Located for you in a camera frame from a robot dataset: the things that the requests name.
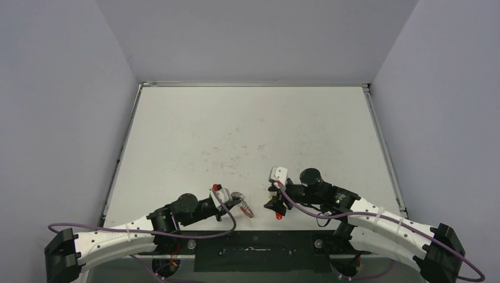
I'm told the large keyring with red grip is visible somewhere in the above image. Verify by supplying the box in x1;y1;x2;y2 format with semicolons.
231;192;255;219

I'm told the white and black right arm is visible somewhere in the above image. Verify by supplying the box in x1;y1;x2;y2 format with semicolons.
265;167;465;282

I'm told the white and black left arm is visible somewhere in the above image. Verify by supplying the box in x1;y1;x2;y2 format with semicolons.
44;188;244;282

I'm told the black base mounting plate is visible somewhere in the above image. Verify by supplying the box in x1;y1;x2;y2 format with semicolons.
143;230;363;277

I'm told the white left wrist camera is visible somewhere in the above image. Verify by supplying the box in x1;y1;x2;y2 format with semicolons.
210;184;233;203

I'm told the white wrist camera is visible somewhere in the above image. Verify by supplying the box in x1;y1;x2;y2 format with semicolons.
210;184;233;203
268;167;288;185

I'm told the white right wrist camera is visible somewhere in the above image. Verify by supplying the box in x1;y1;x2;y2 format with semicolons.
268;167;288;185

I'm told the aluminium front rail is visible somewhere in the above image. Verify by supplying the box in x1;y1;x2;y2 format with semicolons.
80;229;435;259

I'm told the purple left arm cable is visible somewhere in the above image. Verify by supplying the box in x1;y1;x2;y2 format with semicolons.
47;187;239;283

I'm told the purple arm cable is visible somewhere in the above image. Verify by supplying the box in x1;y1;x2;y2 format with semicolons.
273;180;486;283
47;187;239;283

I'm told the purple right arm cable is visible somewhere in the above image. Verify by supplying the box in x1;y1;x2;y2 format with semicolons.
273;180;486;283

